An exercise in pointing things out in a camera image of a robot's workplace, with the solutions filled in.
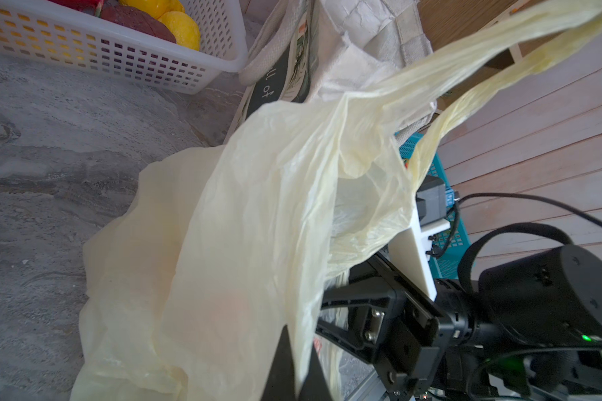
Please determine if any canvas tote bag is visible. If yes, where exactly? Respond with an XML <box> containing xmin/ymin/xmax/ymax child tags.
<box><xmin>228</xmin><ymin>1</ymin><xmax>432</xmax><ymax>135</ymax></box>

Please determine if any teal plastic basket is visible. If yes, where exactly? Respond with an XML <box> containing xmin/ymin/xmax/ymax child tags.
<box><xmin>417</xmin><ymin>155</ymin><xmax>470</xmax><ymax>279</ymax></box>

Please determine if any yellow plastic bag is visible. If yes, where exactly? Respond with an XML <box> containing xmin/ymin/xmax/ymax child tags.
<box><xmin>71</xmin><ymin>1</ymin><xmax>602</xmax><ymax>400</ymax></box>

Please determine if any white plastic basket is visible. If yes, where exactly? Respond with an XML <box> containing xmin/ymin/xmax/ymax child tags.
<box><xmin>0</xmin><ymin>1</ymin><xmax>247</xmax><ymax>95</ymax></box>

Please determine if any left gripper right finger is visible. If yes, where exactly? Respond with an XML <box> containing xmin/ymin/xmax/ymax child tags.
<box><xmin>298</xmin><ymin>348</ymin><xmax>333</xmax><ymax>401</ymax></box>

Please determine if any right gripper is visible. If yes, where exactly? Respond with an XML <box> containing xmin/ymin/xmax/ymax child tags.
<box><xmin>316</xmin><ymin>253</ymin><xmax>477</xmax><ymax>400</ymax></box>

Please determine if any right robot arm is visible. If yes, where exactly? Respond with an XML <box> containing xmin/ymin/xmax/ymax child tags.
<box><xmin>316</xmin><ymin>222</ymin><xmax>602</xmax><ymax>400</ymax></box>

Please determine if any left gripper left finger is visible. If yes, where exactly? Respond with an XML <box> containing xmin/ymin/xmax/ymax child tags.
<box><xmin>261</xmin><ymin>326</ymin><xmax>296</xmax><ymax>401</ymax></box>

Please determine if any wooden shelf unit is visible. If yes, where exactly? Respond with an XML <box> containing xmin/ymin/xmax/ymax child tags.
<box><xmin>418</xmin><ymin>0</ymin><xmax>550</xmax><ymax>110</ymax></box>

